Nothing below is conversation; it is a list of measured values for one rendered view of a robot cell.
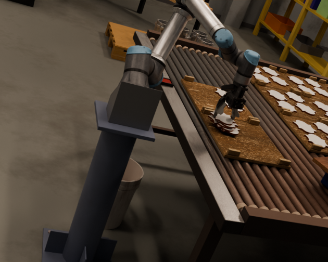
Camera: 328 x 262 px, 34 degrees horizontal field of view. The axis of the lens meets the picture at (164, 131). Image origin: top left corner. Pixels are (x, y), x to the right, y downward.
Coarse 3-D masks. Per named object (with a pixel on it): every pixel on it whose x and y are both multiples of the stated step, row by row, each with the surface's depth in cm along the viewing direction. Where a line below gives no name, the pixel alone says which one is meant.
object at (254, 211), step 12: (252, 216) 194; (264, 216) 196; (276, 216) 199; (288, 216) 202; (300, 216) 205; (252, 228) 197; (264, 228) 198; (276, 228) 199; (288, 228) 201; (300, 228) 202; (312, 228) 203; (324, 228) 205; (288, 240) 204; (300, 240) 205; (312, 240) 206; (324, 240) 208
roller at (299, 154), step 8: (232, 72) 359; (248, 88) 336; (264, 112) 309; (272, 120) 300; (280, 128) 292; (288, 144) 279; (296, 152) 271; (304, 160) 264; (312, 168) 258; (320, 176) 253; (320, 184) 248
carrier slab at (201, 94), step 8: (184, 80) 304; (192, 88) 296; (200, 88) 301; (208, 88) 305; (192, 96) 285; (200, 96) 290; (208, 96) 294; (216, 96) 298; (200, 104) 279; (208, 104) 282; (216, 104) 286; (224, 112) 280; (248, 112) 292; (240, 120) 278
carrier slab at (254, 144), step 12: (204, 120) 263; (216, 132) 253; (240, 132) 263; (252, 132) 269; (264, 132) 274; (228, 144) 246; (240, 144) 250; (252, 144) 255; (264, 144) 260; (228, 156) 236; (240, 156) 238; (252, 156) 243; (264, 156) 247; (276, 156) 252; (288, 168) 247
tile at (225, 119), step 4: (212, 112) 258; (216, 116) 255; (220, 116) 256; (224, 116) 258; (228, 116) 260; (216, 120) 253; (220, 120) 252; (224, 120) 254; (228, 120) 256; (232, 120) 258; (228, 124) 252
